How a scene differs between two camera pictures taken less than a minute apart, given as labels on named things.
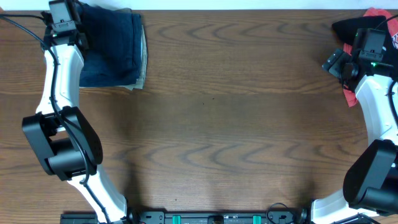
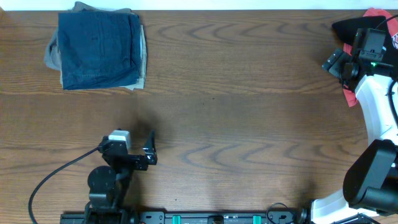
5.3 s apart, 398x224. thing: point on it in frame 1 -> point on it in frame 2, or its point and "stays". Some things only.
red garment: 350,96 stays
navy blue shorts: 114,56 stays
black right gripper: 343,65 stays
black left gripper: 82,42 -> 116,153
